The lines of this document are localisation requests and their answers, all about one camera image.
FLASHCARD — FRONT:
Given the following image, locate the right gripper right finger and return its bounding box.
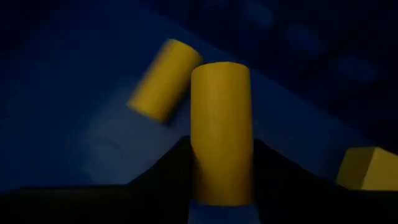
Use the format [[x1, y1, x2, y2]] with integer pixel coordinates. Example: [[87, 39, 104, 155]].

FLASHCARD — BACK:
[[251, 139, 338, 224]]

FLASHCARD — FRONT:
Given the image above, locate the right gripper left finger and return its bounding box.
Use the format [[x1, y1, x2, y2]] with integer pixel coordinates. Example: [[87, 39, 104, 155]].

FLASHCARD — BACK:
[[126, 136, 195, 224]]

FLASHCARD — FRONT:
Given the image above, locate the yellow rectangular block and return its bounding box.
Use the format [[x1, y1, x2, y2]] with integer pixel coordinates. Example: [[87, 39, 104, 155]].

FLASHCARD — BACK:
[[190, 61, 253, 207]]

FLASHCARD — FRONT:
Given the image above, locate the yellow cube block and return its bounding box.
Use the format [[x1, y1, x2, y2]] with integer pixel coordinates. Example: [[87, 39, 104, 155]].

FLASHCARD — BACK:
[[335, 146, 398, 191]]

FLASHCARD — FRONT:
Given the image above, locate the yellow cylinder block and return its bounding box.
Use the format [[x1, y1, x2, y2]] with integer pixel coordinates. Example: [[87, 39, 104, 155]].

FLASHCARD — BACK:
[[126, 39, 203, 124]]

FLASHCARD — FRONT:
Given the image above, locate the blue plastic bin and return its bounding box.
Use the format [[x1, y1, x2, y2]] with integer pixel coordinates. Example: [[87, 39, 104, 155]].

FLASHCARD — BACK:
[[0, 0, 398, 224]]

